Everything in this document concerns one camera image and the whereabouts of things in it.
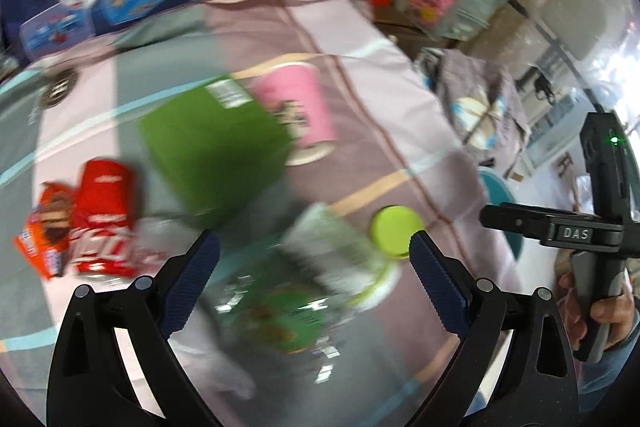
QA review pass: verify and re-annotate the pink paper cup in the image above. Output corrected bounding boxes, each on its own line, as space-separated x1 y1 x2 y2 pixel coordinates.
250 62 337 167

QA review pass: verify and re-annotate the grey striped folded blanket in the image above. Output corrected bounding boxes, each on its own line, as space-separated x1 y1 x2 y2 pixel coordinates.
414 48 530 178

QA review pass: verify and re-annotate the orange candy wrapper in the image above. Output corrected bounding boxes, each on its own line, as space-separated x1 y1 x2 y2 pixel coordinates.
14 182 74 280

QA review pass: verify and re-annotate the small wooden stool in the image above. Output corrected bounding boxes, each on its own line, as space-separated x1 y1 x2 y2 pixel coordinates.
555 152 574 180

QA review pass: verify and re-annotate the lime green round lid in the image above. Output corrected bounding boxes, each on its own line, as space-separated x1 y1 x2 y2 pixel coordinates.
370 205 425 259

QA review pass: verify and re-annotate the clear plastic wrapped furniture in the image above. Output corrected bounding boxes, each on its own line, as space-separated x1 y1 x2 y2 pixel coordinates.
511 0 639 113

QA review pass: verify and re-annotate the right hand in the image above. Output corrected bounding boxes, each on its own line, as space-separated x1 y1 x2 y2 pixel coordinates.
558 272 636 349

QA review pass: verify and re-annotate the green cardboard box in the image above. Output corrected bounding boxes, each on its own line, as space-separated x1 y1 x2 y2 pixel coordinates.
140 76 293 227

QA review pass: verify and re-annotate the clear jar with green label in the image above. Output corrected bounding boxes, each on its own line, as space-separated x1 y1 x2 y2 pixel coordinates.
280 202 401 312

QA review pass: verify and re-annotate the red cola can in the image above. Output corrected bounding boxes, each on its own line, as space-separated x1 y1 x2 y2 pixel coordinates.
70 158 138 279

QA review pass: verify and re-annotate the green white carton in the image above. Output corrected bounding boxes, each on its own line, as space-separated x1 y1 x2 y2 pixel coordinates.
215 275 352 385

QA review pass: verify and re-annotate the teal plastic trash bin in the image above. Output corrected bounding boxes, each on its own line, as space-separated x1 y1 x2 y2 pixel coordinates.
478 167 524 260

